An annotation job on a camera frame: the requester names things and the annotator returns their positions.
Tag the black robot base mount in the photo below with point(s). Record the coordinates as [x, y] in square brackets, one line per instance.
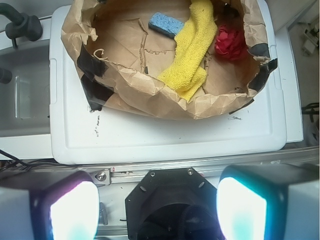
[173, 204]

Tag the aluminium extrusion rail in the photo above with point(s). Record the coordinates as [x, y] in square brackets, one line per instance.
[207, 167]

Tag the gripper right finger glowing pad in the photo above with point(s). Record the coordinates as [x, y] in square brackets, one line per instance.
[269, 202]

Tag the brown paper bag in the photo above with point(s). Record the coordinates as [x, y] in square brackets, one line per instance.
[118, 57]

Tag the yellow microfiber cloth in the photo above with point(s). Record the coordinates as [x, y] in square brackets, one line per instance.
[185, 75]

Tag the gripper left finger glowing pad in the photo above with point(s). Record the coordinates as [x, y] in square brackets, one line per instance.
[48, 205]

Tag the white sink basin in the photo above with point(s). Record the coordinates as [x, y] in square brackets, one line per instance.
[25, 101]

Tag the blue sponge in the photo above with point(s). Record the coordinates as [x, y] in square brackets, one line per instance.
[166, 25]

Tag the white plastic bin lid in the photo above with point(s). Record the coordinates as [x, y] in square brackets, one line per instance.
[82, 136]

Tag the red crumpled cloth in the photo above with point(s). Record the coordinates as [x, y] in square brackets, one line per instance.
[230, 43]

